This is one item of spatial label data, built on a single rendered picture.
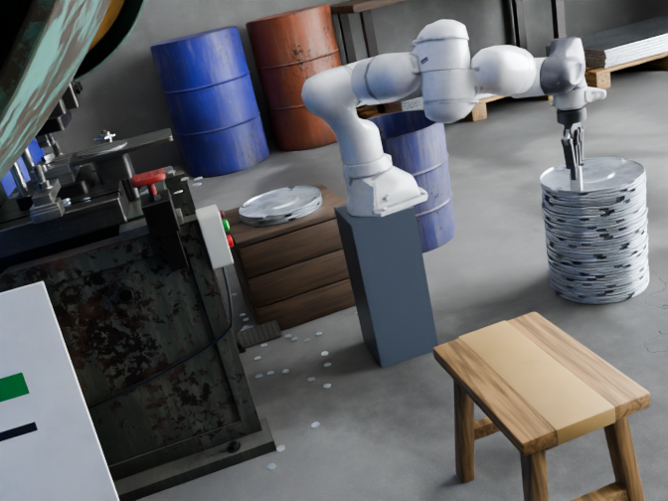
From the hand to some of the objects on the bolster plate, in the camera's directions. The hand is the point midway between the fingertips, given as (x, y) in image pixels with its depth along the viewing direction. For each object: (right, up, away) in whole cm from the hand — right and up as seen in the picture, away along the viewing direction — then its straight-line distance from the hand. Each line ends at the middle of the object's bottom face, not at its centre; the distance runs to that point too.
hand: (576, 178), depth 186 cm
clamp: (-131, -11, -37) cm, 136 cm away
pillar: (-140, -7, -31) cm, 143 cm away
